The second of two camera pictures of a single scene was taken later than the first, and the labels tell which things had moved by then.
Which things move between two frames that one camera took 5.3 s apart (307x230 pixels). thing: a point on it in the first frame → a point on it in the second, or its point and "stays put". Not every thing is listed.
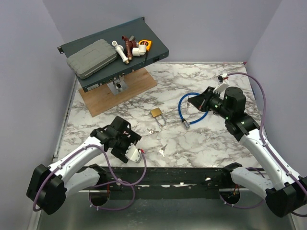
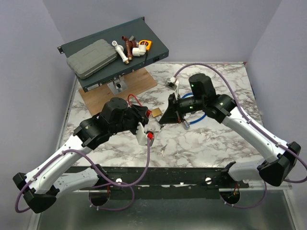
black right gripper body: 208,95 → 183,107
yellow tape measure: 147,43 stays put
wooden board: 100,99 stays put
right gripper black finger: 199,101 → 171,115
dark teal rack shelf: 138,28 stays put
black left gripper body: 123,142 → 134,117
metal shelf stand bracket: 117,86 stays put
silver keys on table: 161,150 stays put
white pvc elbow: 140,51 stays put
